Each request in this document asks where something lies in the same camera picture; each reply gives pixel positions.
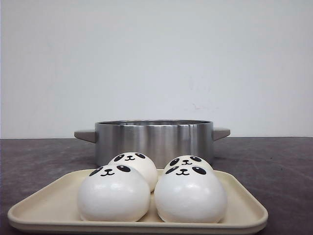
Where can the cream rectangular tray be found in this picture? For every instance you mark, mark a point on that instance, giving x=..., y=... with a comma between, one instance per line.
x=53, y=210

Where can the panda bun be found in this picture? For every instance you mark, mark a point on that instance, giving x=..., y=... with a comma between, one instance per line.
x=142, y=163
x=191, y=194
x=113, y=193
x=188, y=160

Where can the stainless steel steamer pot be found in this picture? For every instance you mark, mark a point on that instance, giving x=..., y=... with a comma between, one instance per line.
x=160, y=140

